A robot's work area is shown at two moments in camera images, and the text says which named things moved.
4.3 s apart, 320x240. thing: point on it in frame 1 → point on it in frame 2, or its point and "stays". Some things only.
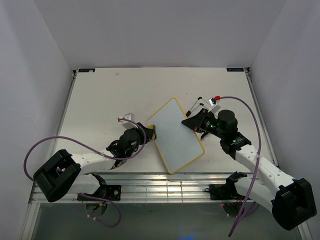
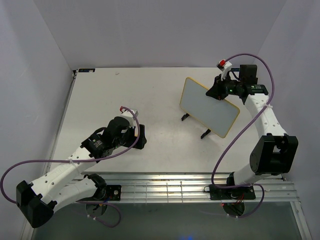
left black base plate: x=113 y=192 stays
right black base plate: x=223 y=192 stays
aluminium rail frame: x=152 y=188 stays
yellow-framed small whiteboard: x=178 y=143 → x=218 y=115
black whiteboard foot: x=203 y=134 stays
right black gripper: x=196 y=122 → x=216 y=90
